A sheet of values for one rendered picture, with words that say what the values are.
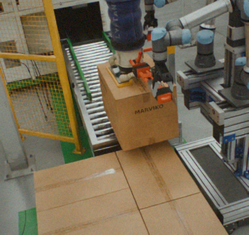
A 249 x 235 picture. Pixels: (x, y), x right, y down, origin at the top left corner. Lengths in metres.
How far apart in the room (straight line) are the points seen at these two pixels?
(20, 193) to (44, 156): 0.52
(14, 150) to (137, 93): 1.59
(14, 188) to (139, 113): 1.57
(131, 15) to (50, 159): 1.86
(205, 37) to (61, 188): 1.40
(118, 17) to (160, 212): 1.19
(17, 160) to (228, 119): 2.07
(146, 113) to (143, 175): 0.41
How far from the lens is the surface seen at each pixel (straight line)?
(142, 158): 2.53
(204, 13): 1.93
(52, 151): 3.70
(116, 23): 2.26
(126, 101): 2.21
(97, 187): 2.37
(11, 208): 3.23
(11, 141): 3.39
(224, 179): 2.86
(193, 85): 2.59
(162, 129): 2.40
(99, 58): 4.16
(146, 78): 2.09
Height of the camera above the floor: 2.15
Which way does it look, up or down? 31 degrees down
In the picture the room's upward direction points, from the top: 7 degrees counter-clockwise
